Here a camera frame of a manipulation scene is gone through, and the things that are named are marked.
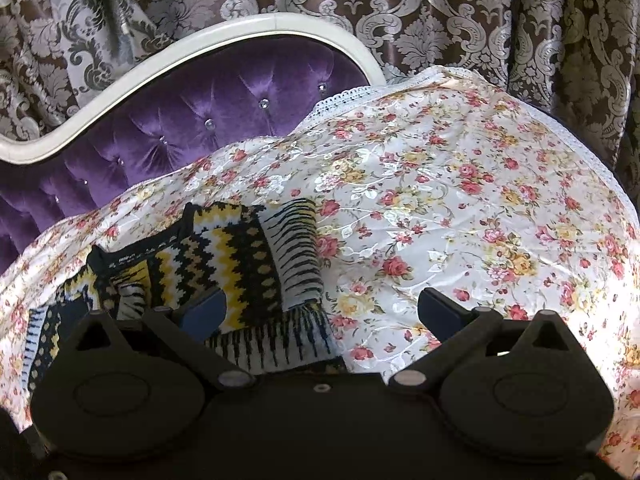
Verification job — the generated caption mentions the brown damask curtain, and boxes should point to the brown damask curtain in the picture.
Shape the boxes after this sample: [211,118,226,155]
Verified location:
[0,0,640,196]

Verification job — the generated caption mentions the purple tufted velvet sofa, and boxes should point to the purple tufted velvet sofa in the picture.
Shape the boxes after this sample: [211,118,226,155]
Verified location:
[0,12,387,277]

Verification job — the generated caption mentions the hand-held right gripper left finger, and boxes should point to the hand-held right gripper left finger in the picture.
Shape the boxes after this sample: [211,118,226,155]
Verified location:
[65,287,258,392]

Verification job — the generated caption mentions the floral satin blanket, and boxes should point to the floral satin blanket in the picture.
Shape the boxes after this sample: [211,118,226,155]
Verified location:
[0,66,640,480]

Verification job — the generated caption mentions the yellow black zigzag knit sweater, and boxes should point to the yellow black zigzag knit sweater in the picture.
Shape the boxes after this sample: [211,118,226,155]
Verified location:
[22,199,347,392]

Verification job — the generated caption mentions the light grey damask curtain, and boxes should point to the light grey damask curtain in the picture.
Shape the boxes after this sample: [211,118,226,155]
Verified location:
[42,0,168,111]

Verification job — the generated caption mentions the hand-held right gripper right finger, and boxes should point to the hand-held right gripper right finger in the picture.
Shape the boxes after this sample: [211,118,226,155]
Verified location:
[387,287,576,393]

